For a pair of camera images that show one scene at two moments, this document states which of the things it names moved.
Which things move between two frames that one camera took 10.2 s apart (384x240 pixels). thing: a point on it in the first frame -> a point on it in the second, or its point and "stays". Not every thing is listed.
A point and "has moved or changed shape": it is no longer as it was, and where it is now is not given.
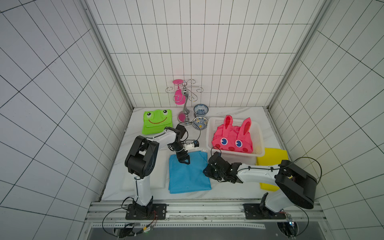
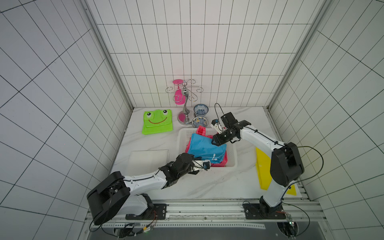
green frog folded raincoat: (155, 121) stays
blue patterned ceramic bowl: (200, 109) stays
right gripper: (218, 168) -> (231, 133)
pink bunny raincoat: (227, 137) has moved or changed shape
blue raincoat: (184, 177) -> (201, 145)
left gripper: (186, 157) -> (192, 172)
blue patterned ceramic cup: (201, 121) stays
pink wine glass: (179, 98) stays
